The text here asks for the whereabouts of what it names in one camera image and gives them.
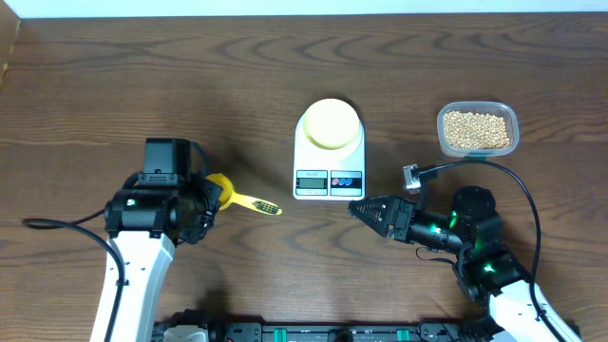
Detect pale yellow bowl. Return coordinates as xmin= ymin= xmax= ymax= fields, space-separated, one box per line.
xmin=303 ymin=99 xmax=360 ymax=150

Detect left black cable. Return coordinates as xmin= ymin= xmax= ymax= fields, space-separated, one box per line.
xmin=21 ymin=208 xmax=130 ymax=342

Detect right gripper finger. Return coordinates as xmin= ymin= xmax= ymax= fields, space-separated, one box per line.
xmin=356 ymin=213 xmax=394 ymax=238
xmin=348 ymin=196 xmax=394 ymax=219

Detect yellow measuring scoop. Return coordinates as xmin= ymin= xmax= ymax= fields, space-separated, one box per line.
xmin=206 ymin=173 xmax=282 ymax=216

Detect black cable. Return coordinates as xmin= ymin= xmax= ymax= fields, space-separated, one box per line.
xmin=21 ymin=208 xmax=130 ymax=342
xmin=417 ymin=159 xmax=571 ymax=342

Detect white digital kitchen scale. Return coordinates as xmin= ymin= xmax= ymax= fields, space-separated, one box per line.
xmin=293 ymin=117 xmax=366 ymax=201

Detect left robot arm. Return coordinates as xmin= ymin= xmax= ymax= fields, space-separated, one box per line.
xmin=91 ymin=138 xmax=222 ymax=341

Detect right black cable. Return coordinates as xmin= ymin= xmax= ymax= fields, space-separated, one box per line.
xmin=417 ymin=159 xmax=571 ymax=342

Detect clear plastic container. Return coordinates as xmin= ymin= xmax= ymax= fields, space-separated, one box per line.
xmin=437 ymin=101 xmax=520 ymax=159

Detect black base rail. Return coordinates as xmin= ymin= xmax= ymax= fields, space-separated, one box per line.
xmin=151 ymin=310 xmax=479 ymax=342

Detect soybeans in container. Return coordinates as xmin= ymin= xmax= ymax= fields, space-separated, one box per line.
xmin=442 ymin=111 xmax=512 ymax=149

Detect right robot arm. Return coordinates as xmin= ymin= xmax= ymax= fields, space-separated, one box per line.
xmin=348 ymin=186 xmax=580 ymax=341

